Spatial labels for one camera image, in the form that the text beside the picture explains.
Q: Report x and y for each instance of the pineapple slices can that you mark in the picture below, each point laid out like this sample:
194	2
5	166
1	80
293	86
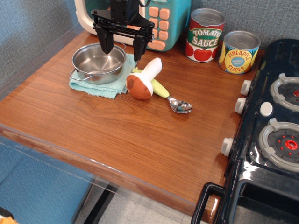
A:
239	51

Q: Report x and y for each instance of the small steel pot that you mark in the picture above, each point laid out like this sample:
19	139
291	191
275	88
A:
93	66

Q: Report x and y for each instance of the spoon with green handle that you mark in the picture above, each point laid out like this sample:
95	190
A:
176	105

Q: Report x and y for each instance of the light blue cloth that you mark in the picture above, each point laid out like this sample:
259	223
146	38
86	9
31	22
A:
109	90

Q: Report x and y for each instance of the tomato sauce can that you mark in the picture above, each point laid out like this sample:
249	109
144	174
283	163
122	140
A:
204	33

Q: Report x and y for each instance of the black toy stove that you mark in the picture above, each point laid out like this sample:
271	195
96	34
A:
262	174

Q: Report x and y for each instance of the brown white plush mushroom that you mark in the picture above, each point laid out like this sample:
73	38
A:
139	84

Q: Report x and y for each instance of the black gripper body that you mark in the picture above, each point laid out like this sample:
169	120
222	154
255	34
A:
123	18

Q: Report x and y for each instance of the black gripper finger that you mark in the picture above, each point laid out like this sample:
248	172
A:
105	38
140	43

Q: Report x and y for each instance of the orange object at corner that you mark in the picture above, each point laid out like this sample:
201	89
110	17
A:
6	217

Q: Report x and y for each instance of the teal toy microwave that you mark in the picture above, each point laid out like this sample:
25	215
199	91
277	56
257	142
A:
170	18

